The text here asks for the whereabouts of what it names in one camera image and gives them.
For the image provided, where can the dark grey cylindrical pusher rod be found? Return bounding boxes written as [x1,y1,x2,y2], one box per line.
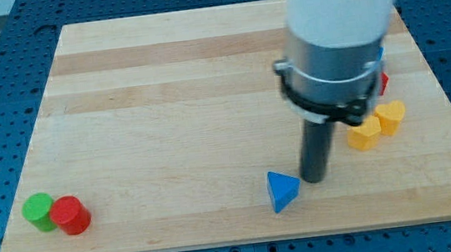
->
[299,120,335,184]

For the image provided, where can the blue triangle block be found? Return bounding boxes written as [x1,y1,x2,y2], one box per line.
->
[266,171,301,214]

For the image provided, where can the blue block behind arm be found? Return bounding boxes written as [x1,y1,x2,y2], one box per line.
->
[378,47,384,60]

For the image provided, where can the red block behind arm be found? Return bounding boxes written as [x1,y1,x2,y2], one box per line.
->
[379,72,389,96]

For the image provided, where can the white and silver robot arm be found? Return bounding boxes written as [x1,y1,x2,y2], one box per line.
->
[273,0,394,183]

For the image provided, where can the yellow pentagon block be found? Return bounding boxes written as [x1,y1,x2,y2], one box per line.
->
[347,116,382,151]

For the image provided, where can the yellow heart block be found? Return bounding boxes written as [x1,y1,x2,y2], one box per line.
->
[374,100,406,136]

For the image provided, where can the light wooden board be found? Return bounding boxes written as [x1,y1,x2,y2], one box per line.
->
[0,0,451,252]

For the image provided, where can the red cylinder block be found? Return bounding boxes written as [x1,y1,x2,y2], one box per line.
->
[49,195,92,235]

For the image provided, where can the green cylinder block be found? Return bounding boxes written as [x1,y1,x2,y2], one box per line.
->
[21,192,57,232]

